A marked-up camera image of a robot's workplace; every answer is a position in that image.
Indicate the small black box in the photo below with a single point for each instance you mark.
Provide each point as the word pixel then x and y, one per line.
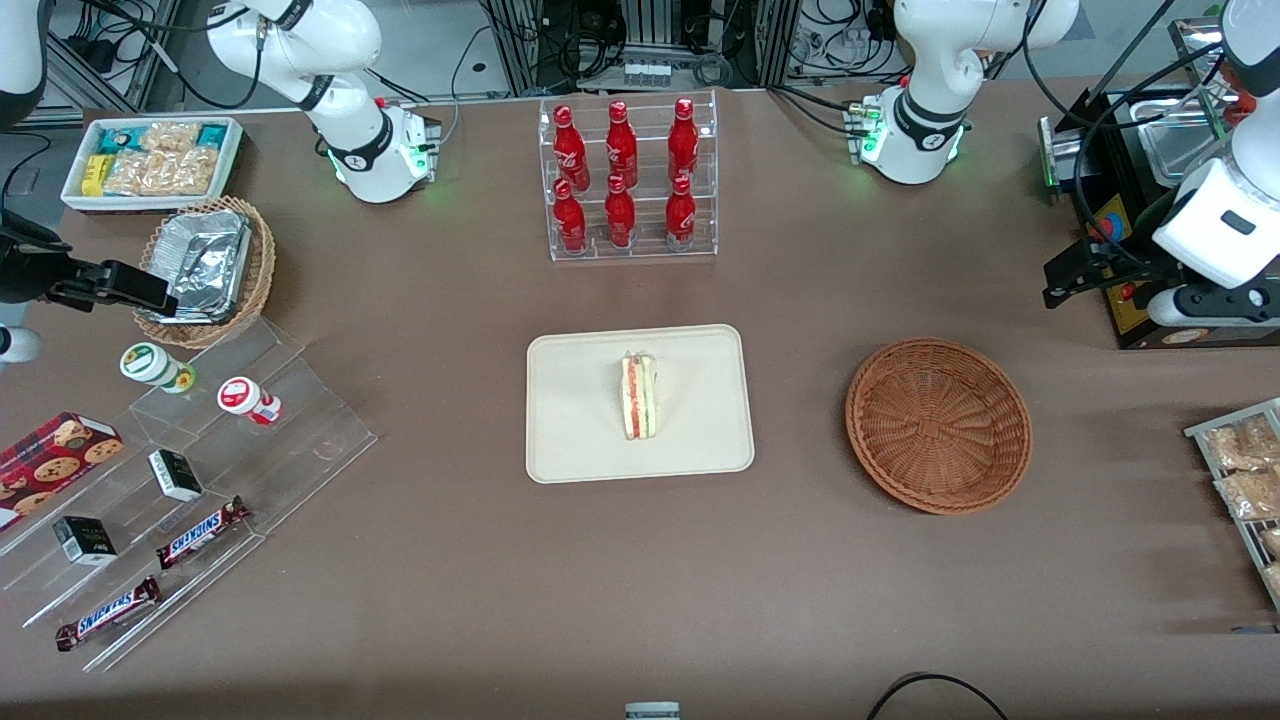
pixel 85 540
pixel 175 475

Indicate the black food warmer machine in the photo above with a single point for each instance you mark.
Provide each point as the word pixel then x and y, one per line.
pixel 1105 140

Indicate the clear acrylic bottle rack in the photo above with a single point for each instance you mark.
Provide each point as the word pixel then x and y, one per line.
pixel 645 250

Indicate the red cola bottle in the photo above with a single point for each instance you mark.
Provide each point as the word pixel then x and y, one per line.
pixel 620 215
pixel 621 140
pixel 681 215
pixel 683 135
pixel 570 145
pixel 570 220

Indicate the brown round wicker basket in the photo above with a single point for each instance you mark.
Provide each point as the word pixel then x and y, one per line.
pixel 940 425

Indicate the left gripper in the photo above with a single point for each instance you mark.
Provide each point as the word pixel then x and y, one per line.
pixel 1128 256

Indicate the snickers bar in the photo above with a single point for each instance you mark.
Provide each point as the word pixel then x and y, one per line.
pixel 108 613
pixel 200 533

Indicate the light wicker basket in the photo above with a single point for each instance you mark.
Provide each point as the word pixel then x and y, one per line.
pixel 262 260

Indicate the yellow snack packet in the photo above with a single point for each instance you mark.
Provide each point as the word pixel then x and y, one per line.
pixel 95 175

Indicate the small grey box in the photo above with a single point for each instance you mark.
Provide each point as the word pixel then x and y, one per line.
pixel 652 711

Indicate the white rectangular snack bin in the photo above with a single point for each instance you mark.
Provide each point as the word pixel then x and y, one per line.
pixel 75 195

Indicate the red lid yogurt cup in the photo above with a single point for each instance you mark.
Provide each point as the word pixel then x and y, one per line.
pixel 245 398

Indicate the cream plastic tray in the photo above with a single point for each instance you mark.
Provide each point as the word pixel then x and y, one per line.
pixel 580 410

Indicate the triangle sandwich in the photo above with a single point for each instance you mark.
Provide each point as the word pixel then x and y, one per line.
pixel 640 400

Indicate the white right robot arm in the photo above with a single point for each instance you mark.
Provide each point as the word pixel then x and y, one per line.
pixel 340 40

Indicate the aluminium foil tray stack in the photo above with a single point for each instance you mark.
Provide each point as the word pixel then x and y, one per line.
pixel 205 265

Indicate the aluminium frame rack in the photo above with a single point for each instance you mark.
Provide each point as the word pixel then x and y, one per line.
pixel 640 30

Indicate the tray of packaged snacks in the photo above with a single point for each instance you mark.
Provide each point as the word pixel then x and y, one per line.
pixel 1200 432

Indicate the clear bag of peanuts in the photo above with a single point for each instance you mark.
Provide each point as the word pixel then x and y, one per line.
pixel 160 172
pixel 170 137

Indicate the green lid yogurt cup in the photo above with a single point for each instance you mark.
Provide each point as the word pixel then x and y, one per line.
pixel 150 365

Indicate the steel warmer pan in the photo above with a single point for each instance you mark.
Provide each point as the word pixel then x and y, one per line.
pixel 1170 150

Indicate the red cookie box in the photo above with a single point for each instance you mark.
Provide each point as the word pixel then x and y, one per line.
pixel 50 460

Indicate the clear acrylic stepped display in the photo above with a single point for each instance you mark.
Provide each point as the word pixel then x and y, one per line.
pixel 300 440

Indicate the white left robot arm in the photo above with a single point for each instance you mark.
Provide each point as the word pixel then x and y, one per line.
pixel 930 130

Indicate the clear bag of snacks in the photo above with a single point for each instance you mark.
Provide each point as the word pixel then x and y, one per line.
pixel 1272 542
pixel 1240 445
pixel 1274 580
pixel 1250 495

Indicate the teal snack packet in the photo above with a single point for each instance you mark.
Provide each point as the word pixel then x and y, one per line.
pixel 117 140
pixel 213 136

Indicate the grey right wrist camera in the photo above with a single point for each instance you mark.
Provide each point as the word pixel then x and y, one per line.
pixel 15 345

